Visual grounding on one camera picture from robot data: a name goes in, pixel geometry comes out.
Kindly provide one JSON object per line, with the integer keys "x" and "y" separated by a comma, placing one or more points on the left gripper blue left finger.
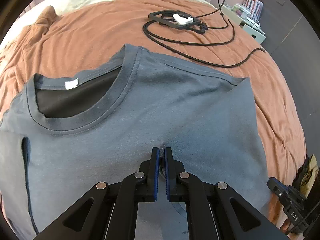
{"x": 153, "y": 174}

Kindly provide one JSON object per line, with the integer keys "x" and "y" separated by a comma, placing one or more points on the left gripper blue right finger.
{"x": 173, "y": 168}

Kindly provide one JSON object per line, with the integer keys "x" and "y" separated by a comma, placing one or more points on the grey t-shirt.
{"x": 60, "y": 137}

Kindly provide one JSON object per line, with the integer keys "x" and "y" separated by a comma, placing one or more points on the right hand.
{"x": 286, "y": 226}

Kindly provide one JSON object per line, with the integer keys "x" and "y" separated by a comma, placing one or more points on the folded black garment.
{"x": 300, "y": 174}

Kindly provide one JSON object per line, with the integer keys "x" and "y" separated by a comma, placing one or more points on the folded mustard garment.
{"x": 309, "y": 177}

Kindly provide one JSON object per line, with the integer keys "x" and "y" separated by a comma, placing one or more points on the orange-brown blanket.
{"x": 85, "y": 39}

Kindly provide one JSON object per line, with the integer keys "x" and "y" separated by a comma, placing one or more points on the white bedside drawer cabinet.
{"x": 245, "y": 24}

